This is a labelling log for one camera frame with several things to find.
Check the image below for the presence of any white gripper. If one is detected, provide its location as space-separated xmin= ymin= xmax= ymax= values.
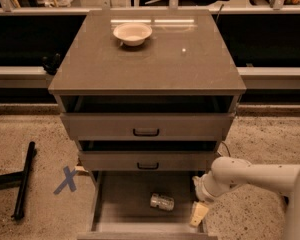
xmin=190 ymin=172 xmax=223 ymax=227

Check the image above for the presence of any silver green 7up can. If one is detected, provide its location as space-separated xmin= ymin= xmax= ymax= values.
xmin=150 ymin=193 xmax=174 ymax=211

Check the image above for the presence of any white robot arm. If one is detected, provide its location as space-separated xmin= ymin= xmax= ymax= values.
xmin=190 ymin=157 xmax=300 ymax=240

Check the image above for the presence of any bottom grey drawer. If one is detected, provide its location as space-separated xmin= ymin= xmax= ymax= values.
xmin=77 ymin=171 xmax=218 ymax=240

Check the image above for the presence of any grey drawer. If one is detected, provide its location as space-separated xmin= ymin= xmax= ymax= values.
xmin=78 ymin=141 xmax=217 ymax=171
xmin=77 ymin=171 xmax=218 ymax=240
xmin=58 ymin=95 xmax=237 ymax=141

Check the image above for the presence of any middle grey drawer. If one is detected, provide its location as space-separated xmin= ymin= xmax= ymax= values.
xmin=78 ymin=141 xmax=217 ymax=171

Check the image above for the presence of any grey drawer cabinet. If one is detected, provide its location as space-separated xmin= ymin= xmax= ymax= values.
xmin=48 ymin=9 xmax=247 ymax=240

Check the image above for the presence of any top grey drawer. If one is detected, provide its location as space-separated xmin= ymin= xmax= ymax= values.
xmin=58 ymin=95 xmax=237 ymax=141

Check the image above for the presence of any blue tape cross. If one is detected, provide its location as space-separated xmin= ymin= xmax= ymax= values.
xmin=54 ymin=166 xmax=77 ymax=195

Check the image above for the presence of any black stand left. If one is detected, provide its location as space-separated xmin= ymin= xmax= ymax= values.
xmin=0 ymin=141 xmax=37 ymax=221

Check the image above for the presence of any white bowl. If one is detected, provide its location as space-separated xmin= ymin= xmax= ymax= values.
xmin=113 ymin=22 xmax=152 ymax=47

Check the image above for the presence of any black cable on floor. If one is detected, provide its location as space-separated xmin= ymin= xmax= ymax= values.
xmin=219 ymin=141 xmax=232 ymax=159

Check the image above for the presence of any black clamp on rail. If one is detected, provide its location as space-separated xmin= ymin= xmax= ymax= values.
xmin=42 ymin=53 xmax=61 ymax=75

